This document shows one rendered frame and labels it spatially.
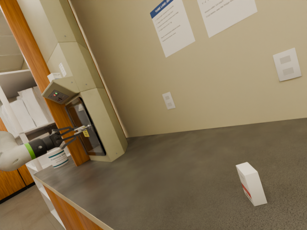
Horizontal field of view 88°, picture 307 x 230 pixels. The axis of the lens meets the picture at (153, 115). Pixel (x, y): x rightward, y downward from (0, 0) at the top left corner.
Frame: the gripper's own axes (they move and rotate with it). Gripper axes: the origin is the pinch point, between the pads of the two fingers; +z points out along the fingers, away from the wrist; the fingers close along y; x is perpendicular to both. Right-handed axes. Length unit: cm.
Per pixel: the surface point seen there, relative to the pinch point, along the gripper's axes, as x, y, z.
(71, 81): -10.9, 27.8, 3.1
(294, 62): -102, -4, 48
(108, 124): -10.8, -3.4, 13.8
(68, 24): -11, 62, 16
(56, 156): 57, -16, -6
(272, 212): -96, -26, -6
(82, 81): -10.9, 26.4, 9.7
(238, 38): -86, 14, 49
